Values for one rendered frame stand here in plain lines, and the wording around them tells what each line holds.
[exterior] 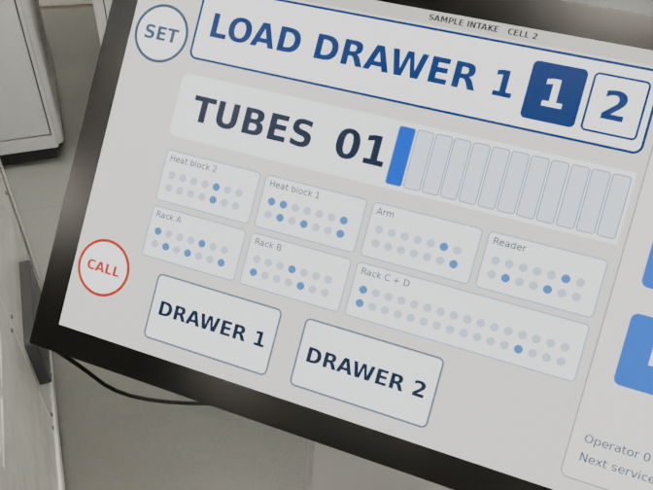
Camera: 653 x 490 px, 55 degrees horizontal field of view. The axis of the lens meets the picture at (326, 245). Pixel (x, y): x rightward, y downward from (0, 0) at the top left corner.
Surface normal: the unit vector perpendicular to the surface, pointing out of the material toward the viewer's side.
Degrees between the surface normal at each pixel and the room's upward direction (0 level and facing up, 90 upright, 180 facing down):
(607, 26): 50
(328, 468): 90
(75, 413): 0
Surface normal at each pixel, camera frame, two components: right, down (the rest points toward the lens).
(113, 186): -0.22, -0.01
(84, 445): 0.05, -0.75
